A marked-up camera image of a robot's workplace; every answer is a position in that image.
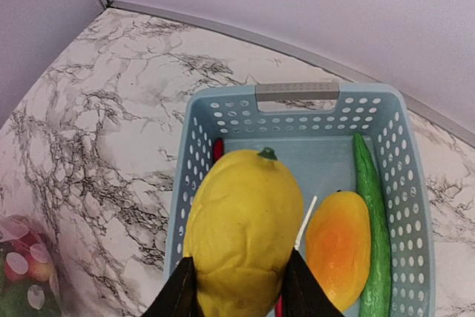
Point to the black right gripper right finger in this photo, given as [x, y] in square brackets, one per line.
[301, 294]

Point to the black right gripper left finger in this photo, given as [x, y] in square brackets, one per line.
[178, 297]

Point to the green fake cucumber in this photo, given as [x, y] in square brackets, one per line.
[376, 296]

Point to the clear zip top bag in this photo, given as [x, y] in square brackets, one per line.
[17, 226]

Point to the red fake chili pepper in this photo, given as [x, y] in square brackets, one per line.
[217, 149]

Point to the light blue perforated plastic basket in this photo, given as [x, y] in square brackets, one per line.
[311, 126]

